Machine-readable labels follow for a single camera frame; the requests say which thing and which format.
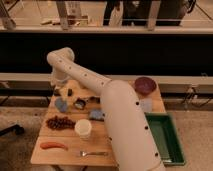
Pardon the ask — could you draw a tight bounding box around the black eraser block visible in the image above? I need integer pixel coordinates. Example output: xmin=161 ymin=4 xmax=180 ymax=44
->
xmin=53 ymin=89 xmax=73 ymax=96

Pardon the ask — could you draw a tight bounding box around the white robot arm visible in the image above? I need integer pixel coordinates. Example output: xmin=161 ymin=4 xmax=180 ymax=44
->
xmin=47 ymin=48 xmax=166 ymax=171

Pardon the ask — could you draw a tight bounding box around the blue cup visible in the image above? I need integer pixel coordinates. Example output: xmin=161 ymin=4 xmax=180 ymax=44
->
xmin=55 ymin=97 xmax=68 ymax=113

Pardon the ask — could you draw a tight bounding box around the bunch of red grapes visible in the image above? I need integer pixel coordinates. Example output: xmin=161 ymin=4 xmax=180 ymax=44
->
xmin=46 ymin=116 xmax=75 ymax=130

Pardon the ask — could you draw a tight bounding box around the white paper cup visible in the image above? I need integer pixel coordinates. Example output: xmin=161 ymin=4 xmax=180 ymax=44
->
xmin=74 ymin=119 xmax=92 ymax=140

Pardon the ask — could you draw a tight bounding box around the blue sponge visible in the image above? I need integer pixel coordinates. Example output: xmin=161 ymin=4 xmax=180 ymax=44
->
xmin=89 ymin=109 xmax=104 ymax=121

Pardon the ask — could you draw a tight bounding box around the wooden table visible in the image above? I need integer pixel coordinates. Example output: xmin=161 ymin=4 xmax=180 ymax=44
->
xmin=30 ymin=78 xmax=168 ymax=168

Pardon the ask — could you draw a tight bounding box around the metal fork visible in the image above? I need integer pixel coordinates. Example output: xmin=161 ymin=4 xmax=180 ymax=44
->
xmin=79 ymin=151 xmax=108 ymax=157

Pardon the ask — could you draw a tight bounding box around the purple bowl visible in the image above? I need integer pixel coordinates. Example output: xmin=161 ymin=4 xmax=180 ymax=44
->
xmin=134 ymin=77 xmax=157 ymax=95

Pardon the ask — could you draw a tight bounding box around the grey blue cloth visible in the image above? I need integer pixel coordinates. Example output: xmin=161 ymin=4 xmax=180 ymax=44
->
xmin=140 ymin=98 xmax=152 ymax=113

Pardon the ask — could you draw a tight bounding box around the green plastic tray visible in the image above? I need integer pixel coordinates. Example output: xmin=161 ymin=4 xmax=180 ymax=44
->
xmin=146 ymin=113 xmax=186 ymax=166

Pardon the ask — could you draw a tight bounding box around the black handled tool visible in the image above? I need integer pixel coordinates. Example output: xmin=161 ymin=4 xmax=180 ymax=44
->
xmin=88 ymin=96 xmax=100 ymax=103

